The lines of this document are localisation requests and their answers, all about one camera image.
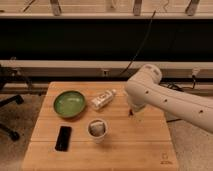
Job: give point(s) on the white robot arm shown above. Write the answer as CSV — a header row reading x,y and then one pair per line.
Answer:
x,y
143,88

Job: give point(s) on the clear plastic bottle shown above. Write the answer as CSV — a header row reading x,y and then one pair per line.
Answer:
x,y
103,99

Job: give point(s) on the black rectangular eraser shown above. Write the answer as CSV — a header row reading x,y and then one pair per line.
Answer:
x,y
63,138

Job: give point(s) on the green bowl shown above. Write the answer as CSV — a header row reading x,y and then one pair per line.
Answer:
x,y
69,104

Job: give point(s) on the white paper cup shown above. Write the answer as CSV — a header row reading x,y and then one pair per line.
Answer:
x,y
97,130

